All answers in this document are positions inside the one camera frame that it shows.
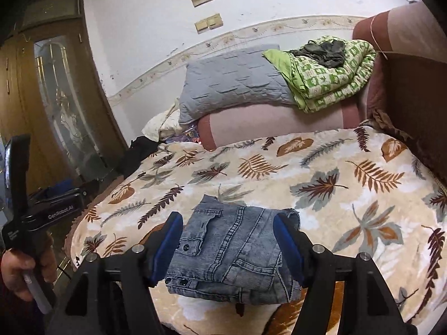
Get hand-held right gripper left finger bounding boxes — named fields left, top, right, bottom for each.
left=44, top=211, right=184, bottom=335

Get purple printed cloth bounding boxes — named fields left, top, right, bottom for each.
left=171, top=126, right=203, bottom=145

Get dark green garment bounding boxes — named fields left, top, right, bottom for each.
left=289, top=39, right=346, bottom=69

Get wooden door with glass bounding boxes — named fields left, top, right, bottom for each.
left=0, top=0, right=128, bottom=210

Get person's left forearm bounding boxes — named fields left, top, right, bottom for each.
left=0, top=283, right=39, bottom=335

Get beige string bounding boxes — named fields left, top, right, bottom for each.
left=370, top=13, right=388, bottom=60

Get pink and brown sofa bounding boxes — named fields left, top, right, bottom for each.
left=197, top=2, right=447, bottom=189

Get blue denim pants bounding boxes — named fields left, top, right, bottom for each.
left=166, top=195, right=303, bottom=304

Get green patterned quilt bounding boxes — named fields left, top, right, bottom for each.
left=263, top=35, right=378, bottom=114

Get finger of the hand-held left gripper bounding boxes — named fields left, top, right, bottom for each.
left=41, top=179, right=75, bottom=199
left=80, top=180, right=105, bottom=199

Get black cloth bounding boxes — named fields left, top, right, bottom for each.
left=117, top=136, right=159, bottom=178

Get brown ruffled cloth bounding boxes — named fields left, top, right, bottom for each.
left=361, top=109, right=447, bottom=196

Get cream pillow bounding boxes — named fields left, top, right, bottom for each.
left=141, top=106, right=182, bottom=143

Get leaf print blanket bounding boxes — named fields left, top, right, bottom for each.
left=70, top=126, right=447, bottom=335

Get person's left hand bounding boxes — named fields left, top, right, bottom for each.
left=0, top=232, right=58, bottom=302

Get grey quilted pillow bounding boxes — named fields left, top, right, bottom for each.
left=178, top=44, right=297, bottom=125

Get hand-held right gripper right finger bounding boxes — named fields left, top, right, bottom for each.
left=273, top=213, right=418, bottom=335

